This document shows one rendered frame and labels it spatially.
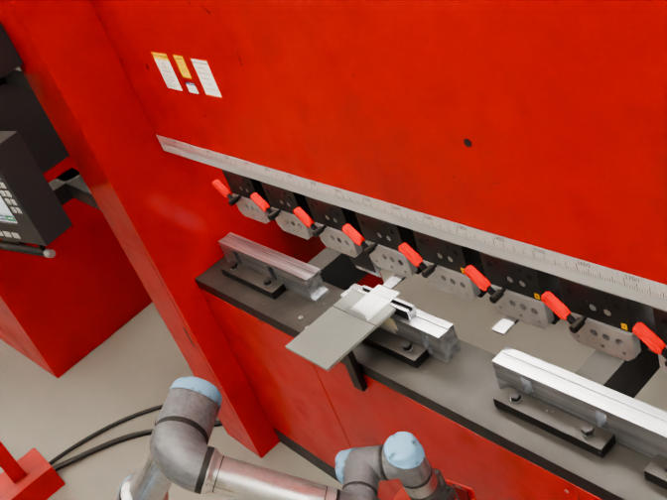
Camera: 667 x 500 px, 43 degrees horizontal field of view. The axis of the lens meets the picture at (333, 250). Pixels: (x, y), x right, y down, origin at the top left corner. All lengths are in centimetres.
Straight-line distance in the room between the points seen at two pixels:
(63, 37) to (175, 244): 78
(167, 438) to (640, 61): 112
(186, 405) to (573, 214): 86
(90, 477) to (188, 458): 218
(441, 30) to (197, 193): 158
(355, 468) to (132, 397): 245
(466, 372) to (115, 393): 237
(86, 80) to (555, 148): 161
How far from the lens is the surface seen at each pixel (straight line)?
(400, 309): 228
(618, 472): 195
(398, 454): 179
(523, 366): 206
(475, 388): 218
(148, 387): 416
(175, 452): 175
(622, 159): 143
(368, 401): 249
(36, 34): 263
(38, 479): 389
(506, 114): 152
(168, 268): 295
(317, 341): 228
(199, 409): 181
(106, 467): 390
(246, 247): 286
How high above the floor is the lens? 240
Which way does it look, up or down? 33 degrees down
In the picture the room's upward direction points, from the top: 22 degrees counter-clockwise
